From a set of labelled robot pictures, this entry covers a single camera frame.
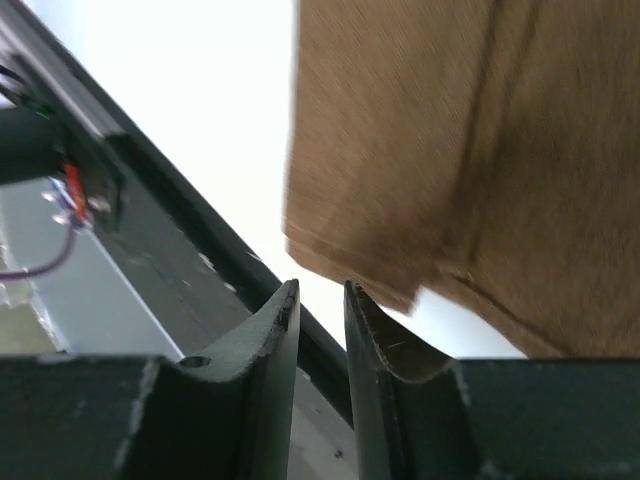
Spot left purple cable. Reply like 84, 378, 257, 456
0, 224, 79, 281

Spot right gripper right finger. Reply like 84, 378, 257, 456
344, 283, 639, 479

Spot brown cloth napkin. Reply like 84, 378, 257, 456
284, 1, 639, 357

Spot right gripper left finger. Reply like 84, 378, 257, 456
1, 280, 300, 479

